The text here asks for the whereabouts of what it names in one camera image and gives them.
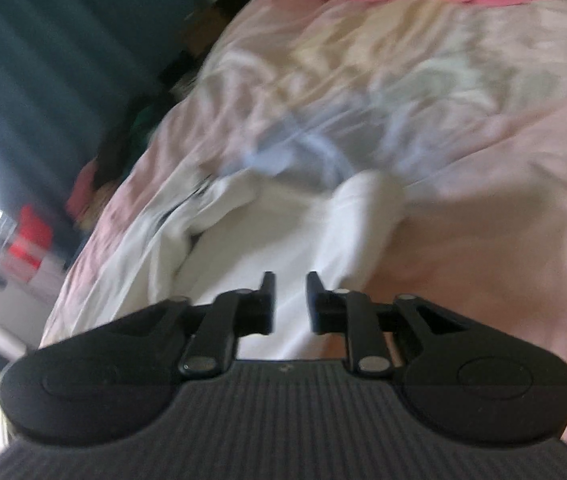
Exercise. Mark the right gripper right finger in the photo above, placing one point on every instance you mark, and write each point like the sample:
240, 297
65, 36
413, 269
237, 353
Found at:
464, 379

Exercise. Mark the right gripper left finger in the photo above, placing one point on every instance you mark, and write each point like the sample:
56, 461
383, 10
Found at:
112, 381

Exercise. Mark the white zip-up jacket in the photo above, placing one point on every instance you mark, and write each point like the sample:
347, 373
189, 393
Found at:
199, 239

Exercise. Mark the dark clothes pile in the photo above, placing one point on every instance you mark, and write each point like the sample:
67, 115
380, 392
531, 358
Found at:
122, 146

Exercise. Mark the red bag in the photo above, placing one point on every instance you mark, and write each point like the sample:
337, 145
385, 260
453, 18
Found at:
27, 246

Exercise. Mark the pink patterned bed sheet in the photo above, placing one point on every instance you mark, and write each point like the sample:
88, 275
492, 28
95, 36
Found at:
465, 107

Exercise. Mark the dark teal curtain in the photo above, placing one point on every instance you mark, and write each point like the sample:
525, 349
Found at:
68, 68

